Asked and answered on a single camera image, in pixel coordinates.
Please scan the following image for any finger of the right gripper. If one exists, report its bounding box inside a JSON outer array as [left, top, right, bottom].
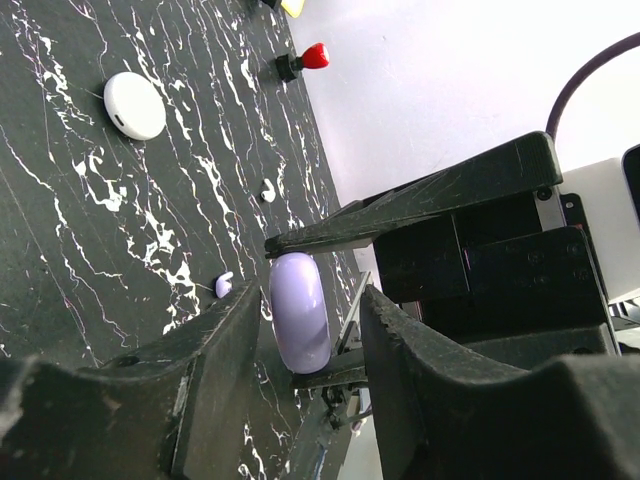
[[292, 349, 368, 389]]

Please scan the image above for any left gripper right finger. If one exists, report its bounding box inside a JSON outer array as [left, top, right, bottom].
[[360, 286, 639, 479]]

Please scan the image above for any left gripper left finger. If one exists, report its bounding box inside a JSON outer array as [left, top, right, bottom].
[[1, 281, 261, 479]]

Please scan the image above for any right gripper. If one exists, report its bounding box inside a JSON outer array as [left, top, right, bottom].
[[264, 131, 620, 355]]

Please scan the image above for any purple earbud charging case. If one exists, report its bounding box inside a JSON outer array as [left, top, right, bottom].
[[269, 252, 332, 374]]

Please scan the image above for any white earbud charging case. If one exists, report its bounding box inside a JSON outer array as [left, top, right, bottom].
[[103, 72, 166, 141]]

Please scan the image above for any white earbud far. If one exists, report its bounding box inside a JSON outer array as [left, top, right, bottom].
[[260, 178, 277, 203]]

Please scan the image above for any red stamp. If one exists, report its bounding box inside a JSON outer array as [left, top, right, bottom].
[[275, 42, 330, 83]]

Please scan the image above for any small whiteboard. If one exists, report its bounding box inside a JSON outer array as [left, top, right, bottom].
[[262, 0, 305, 18]]

